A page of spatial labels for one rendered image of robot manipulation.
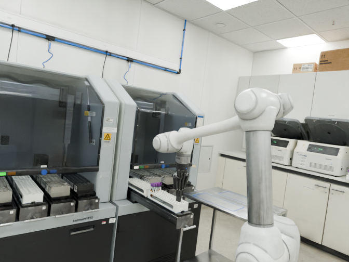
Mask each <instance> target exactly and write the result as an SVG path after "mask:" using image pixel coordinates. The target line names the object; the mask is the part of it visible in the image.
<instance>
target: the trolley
mask: <svg viewBox="0 0 349 262"><path fill-rule="evenodd" d="M182 196H183V198H182V200H184V201H187V198H188V199H191V200H193V201H196V202H198V203H200V204H203V205H205V206H208V207H211V208H213V216H212V224H211V233H210V241H209V249H208V250H207V251H205V252H203V253H200V254H198V255H196V256H194V257H192V258H190V259H188V260H186V261H184V262H234V261H232V260H230V259H228V258H226V257H225V256H223V255H221V254H219V253H217V252H216V251H214V250H212V246H213V238H214V230H215V225H216V217H217V211H220V212H222V213H225V214H227V215H230V216H232V217H235V218H237V219H239V220H242V221H244V222H247V221H248V217H247V196H245V195H242V194H238V193H235V192H232V191H229V190H226V189H223V188H220V187H214V188H209V189H204V190H198V191H193V192H188V193H183V194H182ZM287 213H288V210H287V209H284V208H281V207H278V206H275V205H273V215H274V216H275V215H277V216H281V215H282V216H283V217H287ZM182 229H183V228H180V229H179V233H178V242H177V251H176V259H175V262H179V261H180V253H181V244H182V236H183V231H182Z"/></svg>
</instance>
